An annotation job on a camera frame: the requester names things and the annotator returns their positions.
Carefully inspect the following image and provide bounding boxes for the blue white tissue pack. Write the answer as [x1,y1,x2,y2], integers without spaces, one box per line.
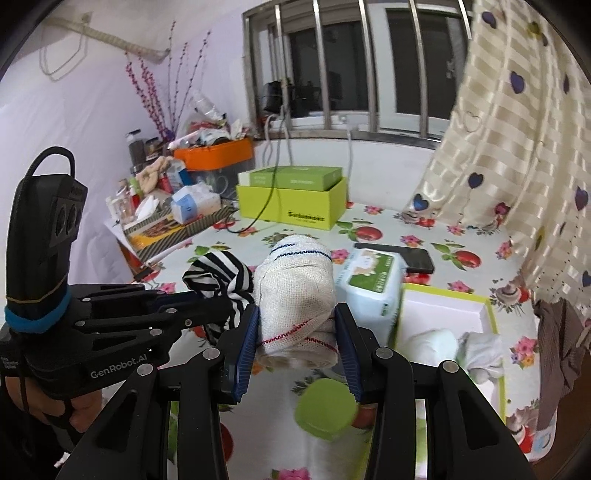
[170,184,223,225]

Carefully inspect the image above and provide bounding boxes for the black phone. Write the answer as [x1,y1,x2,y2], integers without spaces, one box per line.
[354,243,436,275]

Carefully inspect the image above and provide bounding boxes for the white wall cord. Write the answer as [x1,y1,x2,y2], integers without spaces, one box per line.
[39,13,170,82]

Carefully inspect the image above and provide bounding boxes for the person's left hand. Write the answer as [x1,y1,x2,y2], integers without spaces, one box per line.
[4,367,103,435]

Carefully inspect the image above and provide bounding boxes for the orange box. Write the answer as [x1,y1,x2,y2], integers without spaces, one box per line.
[174,137,256,173]

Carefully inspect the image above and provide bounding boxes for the striped tray box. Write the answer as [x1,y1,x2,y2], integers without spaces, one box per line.
[121,202,239,267]

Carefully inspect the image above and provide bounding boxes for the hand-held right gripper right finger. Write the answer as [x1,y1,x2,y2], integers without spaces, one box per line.
[333,302,532,480]

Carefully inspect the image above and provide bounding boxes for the fruit print tablecloth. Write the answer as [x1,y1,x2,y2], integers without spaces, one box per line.
[152,203,556,480]

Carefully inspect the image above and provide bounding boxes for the purple flower branches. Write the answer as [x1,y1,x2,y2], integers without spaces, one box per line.
[124,20,214,142]

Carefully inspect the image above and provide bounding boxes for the white tissue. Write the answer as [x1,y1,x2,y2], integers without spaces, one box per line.
[133,193,161,221]

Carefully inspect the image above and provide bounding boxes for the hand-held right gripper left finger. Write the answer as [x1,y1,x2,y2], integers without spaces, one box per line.
[55,302,262,480]

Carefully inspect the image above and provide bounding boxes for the clear plastic bottle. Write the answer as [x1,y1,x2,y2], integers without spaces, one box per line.
[189,89,228,121]

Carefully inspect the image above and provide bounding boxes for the light grey sock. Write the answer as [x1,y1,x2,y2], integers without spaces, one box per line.
[457,330,505,385]

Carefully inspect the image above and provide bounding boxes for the flat dark green box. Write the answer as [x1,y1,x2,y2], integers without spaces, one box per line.
[249,165,344,191]

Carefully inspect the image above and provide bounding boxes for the beige heart print curtain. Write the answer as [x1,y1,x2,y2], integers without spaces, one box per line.
[401,0,591,334]

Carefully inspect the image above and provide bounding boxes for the brown cloth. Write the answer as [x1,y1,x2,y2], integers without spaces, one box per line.
[532,297,588,431]

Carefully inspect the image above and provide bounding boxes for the beige plush toy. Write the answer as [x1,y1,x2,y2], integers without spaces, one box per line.
[137,155,175,195]

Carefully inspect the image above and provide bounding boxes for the person's left forearm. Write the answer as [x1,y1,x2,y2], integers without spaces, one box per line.
[0,383,79,480]

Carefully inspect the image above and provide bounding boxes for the lime green cardboard box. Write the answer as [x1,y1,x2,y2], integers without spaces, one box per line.
[236,166,348,232]

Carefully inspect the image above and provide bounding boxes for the black white striped cloth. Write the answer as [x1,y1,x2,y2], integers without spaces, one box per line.
[182,251,256,345]

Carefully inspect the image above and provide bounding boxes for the dark glass jar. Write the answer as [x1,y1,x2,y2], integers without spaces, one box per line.
[125,130,147,175]

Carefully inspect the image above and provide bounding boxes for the black power adapter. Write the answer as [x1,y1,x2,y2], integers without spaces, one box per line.
[262,79,297,114]

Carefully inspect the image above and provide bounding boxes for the white cable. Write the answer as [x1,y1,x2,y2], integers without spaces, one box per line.
[263,114,279,170]
[344,115,355,179]

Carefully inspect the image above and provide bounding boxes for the white towel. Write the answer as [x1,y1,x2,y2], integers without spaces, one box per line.
[253,234,336,371]

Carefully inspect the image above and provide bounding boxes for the white box with green rim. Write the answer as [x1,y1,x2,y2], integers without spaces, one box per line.
[387,283,508,480]

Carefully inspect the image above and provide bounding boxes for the green round lid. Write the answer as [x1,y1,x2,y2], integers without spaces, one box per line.
[295,379,359,440]

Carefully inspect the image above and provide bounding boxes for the black cable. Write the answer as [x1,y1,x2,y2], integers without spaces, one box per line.
[228,103,290,234]

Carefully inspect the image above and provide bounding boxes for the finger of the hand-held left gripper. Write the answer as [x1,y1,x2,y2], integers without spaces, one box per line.
[75,301,242,366]
[69,283,205,325]

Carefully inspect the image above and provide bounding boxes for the wet wipes pack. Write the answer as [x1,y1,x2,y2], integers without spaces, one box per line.
[333,248,408,334]

